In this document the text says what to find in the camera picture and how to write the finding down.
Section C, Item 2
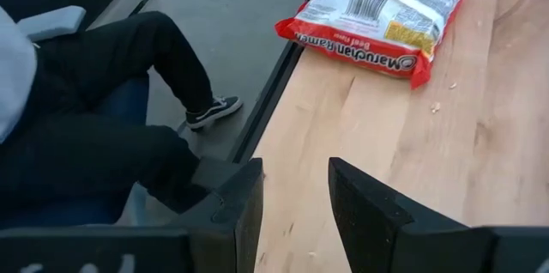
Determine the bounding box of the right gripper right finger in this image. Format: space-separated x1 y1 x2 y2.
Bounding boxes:
327 155 549 273

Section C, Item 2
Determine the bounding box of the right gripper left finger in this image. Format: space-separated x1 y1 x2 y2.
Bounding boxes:
0 156 265 273

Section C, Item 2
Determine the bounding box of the red ramen noodle pack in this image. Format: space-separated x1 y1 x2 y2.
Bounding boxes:
274 0 475 90

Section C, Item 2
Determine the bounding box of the person's shoe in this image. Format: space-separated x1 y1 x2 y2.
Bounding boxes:
184 94 244 131

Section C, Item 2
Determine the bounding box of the blue chair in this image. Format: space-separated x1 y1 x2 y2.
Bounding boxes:
0 70 151 229

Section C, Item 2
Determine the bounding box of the person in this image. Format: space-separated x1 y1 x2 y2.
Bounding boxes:
0 4 244 216

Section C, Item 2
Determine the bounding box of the grey chair armrest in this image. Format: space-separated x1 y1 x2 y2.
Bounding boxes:
16 5 87 43

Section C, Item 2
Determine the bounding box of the black aluminium table frame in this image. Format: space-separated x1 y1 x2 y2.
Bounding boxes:
226 0 340 165

